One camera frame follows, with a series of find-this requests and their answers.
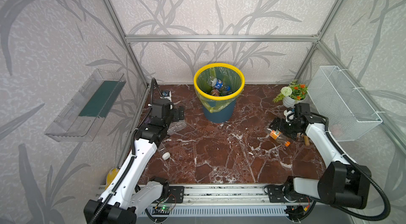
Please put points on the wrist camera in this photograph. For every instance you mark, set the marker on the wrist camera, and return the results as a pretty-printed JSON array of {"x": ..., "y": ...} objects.
[
  {"x": 166, "y": 94},
  {"x": 289, "y": 115}
]

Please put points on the circuit board with wires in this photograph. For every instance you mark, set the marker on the circuit board with wires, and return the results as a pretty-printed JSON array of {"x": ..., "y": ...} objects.
[
  {"x": 298, "y": 213},
  {"x": 165, "y": 207}
]

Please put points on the right circuit board with wires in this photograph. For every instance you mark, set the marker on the right circuit board with wires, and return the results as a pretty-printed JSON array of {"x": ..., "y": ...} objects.
[{"x": 298, "y": 213}]

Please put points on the clear acrylic wall shelf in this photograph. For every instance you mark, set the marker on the clear acrylic wall shelf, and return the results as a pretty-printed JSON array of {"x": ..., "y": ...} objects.
[{"x": 83, "y": 116}]

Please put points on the green plastic bin liner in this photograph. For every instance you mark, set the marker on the green plastic bin liner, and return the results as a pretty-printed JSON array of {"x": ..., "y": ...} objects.
[{"x": 206, "y": 103}]

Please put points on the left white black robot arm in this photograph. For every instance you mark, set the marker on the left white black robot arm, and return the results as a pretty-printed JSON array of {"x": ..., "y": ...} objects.
[{"x": 146, "y": 140}]

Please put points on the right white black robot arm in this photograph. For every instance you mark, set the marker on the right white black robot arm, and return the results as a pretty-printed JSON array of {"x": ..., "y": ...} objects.
[{"x": 344, "y": 185}]

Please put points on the yellow snack bag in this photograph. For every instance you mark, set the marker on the yellow snack bag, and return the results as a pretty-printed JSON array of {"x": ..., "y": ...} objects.
[{"x": 111, "y": 176}]

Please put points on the clear crushed bottle white cap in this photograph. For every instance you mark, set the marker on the clear crushed bottle white cap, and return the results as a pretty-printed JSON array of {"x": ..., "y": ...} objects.
[{"x": 175, "y": 127}]

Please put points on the pepsi blue label bottle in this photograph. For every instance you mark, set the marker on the pepsi blue label bottle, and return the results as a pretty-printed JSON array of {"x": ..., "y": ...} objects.
[{"x": 215, "y": 83}]

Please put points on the blue bin yellow rim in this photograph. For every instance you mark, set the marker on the blue bin yellow rim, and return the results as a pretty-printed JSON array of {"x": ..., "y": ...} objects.
[{"x": 219, "y": 110}]

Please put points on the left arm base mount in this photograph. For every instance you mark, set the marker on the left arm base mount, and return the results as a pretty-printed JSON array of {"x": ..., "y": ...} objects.
[{"x": 177, "y": 191}]

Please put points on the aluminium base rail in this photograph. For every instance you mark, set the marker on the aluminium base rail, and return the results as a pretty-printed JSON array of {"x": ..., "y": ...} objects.
[{"x": 195, "y": 195}]

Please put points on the aluminium frame crossbar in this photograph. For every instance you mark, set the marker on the aluminium frame crossbar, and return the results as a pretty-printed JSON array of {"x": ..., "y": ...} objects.
[{"x": 220, "y": 38}]

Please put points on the blue label blue cap bottle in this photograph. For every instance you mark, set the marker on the blue label blue cap bottle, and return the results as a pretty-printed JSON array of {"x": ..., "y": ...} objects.
[{"x": 226, "y": 90}]

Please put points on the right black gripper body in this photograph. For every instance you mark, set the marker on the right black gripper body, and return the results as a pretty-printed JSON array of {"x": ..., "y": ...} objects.
[{"x": 288, "y": 128}]

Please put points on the white wire mesh basket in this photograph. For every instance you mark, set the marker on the white wire mesh basket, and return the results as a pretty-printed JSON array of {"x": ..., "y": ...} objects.
[{"x": 337, "y": 98}]

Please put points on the left circuit board with wires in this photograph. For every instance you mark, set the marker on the left circuit board with wires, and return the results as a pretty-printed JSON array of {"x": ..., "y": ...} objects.
[{"x": 165, "y": 207}]

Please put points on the orange label orange cap bottle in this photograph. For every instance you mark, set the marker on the orange label orange cap bottle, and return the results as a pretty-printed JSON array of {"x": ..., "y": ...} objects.
[{"x": 278, "y": 137}]

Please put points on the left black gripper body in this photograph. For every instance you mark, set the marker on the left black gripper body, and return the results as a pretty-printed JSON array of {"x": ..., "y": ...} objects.
[{"x": 172, "y": 116}]

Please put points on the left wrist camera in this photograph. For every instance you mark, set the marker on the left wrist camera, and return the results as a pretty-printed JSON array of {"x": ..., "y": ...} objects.
[{"x": 166, "y": 94}]

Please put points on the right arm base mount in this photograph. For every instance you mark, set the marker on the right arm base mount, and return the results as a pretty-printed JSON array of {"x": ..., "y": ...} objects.
[{"x": 275, "y": 194}]

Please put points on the small clear bottle white cap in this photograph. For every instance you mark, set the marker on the small clear bottle white cap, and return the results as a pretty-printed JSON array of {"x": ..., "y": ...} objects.
[{"x": 165, "y": 155}]

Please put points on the green spatula wooden handle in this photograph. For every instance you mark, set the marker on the green spatula wooden handle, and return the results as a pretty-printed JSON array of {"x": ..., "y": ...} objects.
[{"x": 306, "y": 140}]

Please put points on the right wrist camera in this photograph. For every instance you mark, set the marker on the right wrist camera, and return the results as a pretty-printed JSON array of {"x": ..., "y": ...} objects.
[{"x": 289, "y": 115}]

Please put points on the potted artificial flower plant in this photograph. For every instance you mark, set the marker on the potted artificial flower plant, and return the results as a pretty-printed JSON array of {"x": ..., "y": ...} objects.
[{"x": 292, "y": 94}]

